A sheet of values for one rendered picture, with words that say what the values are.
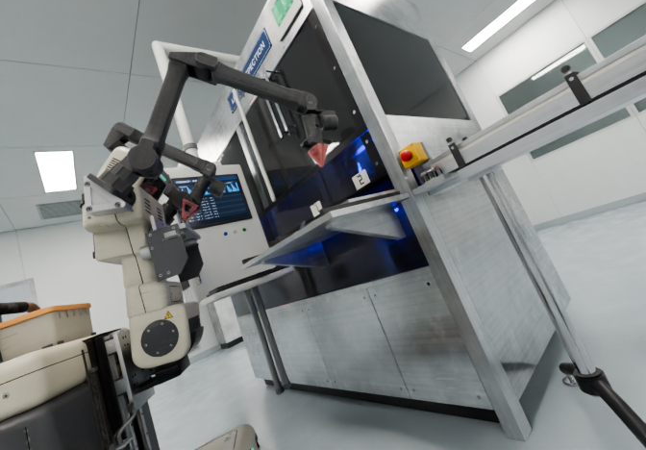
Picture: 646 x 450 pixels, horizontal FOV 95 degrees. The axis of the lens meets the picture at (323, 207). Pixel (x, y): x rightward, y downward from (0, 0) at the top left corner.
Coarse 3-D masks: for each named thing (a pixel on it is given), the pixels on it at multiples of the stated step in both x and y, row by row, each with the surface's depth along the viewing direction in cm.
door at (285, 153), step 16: (272, 80) 162; (256, 112) 180; (256, 128) 183; (272, 128) 170; (288, 128) 159; (256, 144) 186; (272, 144) 173; (288, 144) 161; (256, 160) 189; (272, 160) 175; (288, 160) 163; (304, 160) 154; (272, 176) 178; (288, 176) 166
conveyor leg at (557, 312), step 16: (480, 176) 103; (496, 192) 102; (496, 208) 102; (512, 224) 99; (512, 240) 100; (528, 240) 99; (528, 256) 98; (528, 272) 99; (544, 272) 97; (544, 288) 96; (544, 304) 97; (560, 304) 95; (560, 320) 94; (560, 336) 95; (576, 336) 93; (576, 352) 92; (576, 368) 94; (592, 368) 91
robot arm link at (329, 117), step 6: (312, 96) 108; (306, 102) 107; (312, 102) 108; (312, 108) 107; (324, 114) 111; (330, 114) 111; (324, 120) 109; (330, 120) 110; (336, 120) 111; (324, 126) 110; (330, 126) 111; (336, 126) 111
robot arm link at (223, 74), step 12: (204, 60) 97; (216, 60) 99; (216, 72) 100; (228, 72) 102; (240, 72) 103; (216, 84) 108; (228, 84) 104; (240, 84) 103; (252, 84) 104; (264, 84) 105; (264, 96) 107; (276, 96) 106; (288, 96) 107; (300, 96) 107; (288, 108) 111; (300, 108) 111
